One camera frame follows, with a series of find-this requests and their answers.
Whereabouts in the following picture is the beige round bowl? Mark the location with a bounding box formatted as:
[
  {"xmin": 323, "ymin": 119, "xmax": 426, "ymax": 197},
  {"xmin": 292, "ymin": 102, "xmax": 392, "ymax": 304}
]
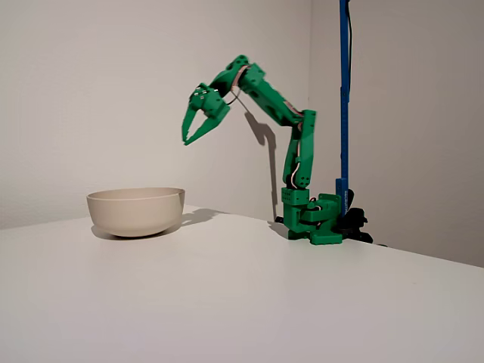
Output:
[{"xmin": 86, "ymin": 187, "xmax": 187, "ymax": 238}]

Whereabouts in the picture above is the blue camera pole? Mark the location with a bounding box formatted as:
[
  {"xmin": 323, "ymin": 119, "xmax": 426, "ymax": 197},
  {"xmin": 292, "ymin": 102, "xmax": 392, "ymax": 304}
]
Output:
[{"xmin": 335, "ymin": 0, "xmax": 352, "ymax": 219}]

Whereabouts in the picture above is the black cable on pole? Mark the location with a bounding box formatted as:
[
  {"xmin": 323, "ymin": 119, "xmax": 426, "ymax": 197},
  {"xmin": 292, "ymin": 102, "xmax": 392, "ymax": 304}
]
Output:
[{"xmin": 346, "ymin": 0, "xmax": 355, "ymax": 99}]

